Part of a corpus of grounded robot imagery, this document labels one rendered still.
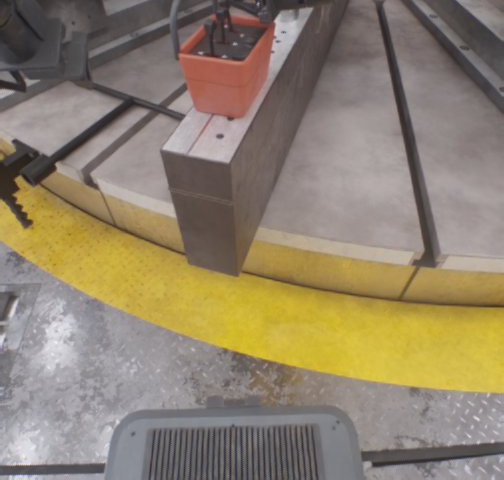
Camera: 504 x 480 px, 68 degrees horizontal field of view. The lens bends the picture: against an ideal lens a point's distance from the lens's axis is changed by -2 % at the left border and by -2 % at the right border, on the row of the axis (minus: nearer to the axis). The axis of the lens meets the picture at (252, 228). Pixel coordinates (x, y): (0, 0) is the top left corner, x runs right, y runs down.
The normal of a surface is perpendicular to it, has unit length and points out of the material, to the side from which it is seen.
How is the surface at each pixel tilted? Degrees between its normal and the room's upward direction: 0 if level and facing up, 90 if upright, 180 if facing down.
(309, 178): 0
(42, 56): 30
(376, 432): 0
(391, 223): 0
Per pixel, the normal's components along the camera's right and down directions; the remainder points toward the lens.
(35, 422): -0.01, -0.64
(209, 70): -0.32, 0.80
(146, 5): 0.72, 0.26
